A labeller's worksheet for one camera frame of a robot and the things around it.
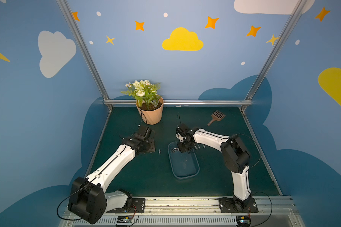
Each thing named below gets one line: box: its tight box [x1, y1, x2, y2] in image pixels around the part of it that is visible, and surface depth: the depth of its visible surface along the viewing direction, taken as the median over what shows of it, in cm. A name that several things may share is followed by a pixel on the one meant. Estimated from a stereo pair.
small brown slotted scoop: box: [206, 110, 226, 127], surface depth 117 cm
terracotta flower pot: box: [135, 94, 164, 125], surface depth 103 cm
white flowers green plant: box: [120, 79, 162, 109], surface depth 90 cm
